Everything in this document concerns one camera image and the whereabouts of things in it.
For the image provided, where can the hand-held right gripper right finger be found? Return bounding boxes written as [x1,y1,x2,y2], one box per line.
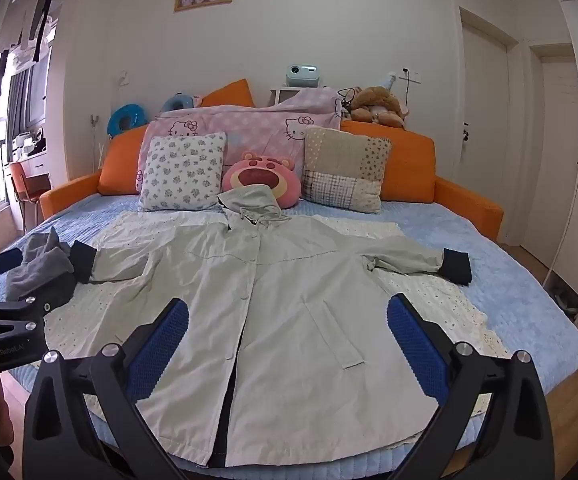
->
[386,294,557,480]

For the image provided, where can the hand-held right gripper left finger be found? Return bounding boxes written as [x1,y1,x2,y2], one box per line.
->
[22,297,190,480]

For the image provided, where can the pale green duvet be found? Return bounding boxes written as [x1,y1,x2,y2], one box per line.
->
[72,185,472,468]

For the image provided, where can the row of hanging clothes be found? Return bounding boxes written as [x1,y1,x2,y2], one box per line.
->
[0,0,65,111]

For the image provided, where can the dark grey garment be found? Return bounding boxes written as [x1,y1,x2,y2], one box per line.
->
[6,227,77,308]

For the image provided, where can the cream dotted blanket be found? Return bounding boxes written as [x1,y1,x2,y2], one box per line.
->
[44,210,500,426]

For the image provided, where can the red chair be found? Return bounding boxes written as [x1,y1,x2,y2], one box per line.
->
[8,160,52,231]

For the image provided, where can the white desk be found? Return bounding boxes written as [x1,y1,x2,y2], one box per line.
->
[6,152,52,178]

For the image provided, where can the blue quilted bed sheet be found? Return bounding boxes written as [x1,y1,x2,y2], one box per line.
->
[0,192,578,471]

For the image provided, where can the white floral pillow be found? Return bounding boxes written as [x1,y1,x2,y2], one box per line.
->
[138,132,228,212]

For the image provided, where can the beige patchwork pillow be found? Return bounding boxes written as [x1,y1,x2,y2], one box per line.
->
[300,126,393,214]

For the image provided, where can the pink bear plush cushion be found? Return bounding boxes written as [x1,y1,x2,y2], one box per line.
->
[220,151,303,210]

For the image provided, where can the white narrow door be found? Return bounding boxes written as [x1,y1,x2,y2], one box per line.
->
[529,45,578,273]

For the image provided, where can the blue and pink neck pillow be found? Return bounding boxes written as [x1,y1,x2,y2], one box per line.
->
[161,92,200,112]

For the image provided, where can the pink Hello Kitty pillow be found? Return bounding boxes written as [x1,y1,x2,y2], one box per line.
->
[136,87,344,193]

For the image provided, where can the brown plush toy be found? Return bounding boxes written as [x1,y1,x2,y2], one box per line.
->
[349,85,410,129]

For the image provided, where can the orange pillow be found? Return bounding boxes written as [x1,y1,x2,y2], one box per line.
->
[200,78,256,109]

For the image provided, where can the white shelf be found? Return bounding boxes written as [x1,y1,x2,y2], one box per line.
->
[270,87,310,108]

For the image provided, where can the teal projector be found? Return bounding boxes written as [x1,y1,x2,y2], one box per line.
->
[284,65,320,88]

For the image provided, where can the orange sofa bed frame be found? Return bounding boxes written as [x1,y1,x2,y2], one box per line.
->
[39,120,504,243]

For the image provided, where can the white cable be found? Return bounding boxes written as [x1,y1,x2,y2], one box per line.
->
[541,160,578,286]

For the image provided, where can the blue ring neck pillow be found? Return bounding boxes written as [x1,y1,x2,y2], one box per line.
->
[108,103,149,138]

